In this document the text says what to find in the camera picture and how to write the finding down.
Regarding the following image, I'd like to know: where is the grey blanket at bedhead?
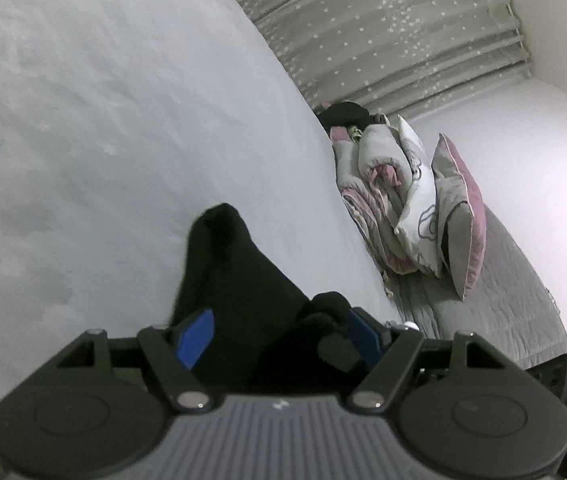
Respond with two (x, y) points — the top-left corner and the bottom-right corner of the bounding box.
(376, 210), (567, 368)

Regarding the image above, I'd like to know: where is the grey dotted curtain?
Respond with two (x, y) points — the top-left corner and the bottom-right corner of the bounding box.
(236, 0), (530, 117)

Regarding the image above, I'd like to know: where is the folded pink white quilt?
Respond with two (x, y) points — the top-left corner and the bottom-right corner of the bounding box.
(329, 116), (443, 278)

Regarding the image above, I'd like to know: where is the pink grey pillow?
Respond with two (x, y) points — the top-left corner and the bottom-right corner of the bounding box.
(431, 134), (487, 300)

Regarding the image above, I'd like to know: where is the grey bed sheet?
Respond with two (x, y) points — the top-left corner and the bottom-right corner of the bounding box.
(0, 0), (398, 478)

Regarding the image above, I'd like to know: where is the black garment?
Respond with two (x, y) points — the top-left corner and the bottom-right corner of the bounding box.
(172, 204), (370, 396)

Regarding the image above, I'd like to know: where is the black item behind quilt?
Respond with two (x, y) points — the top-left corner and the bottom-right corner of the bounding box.
(317, 101), (373, 130)

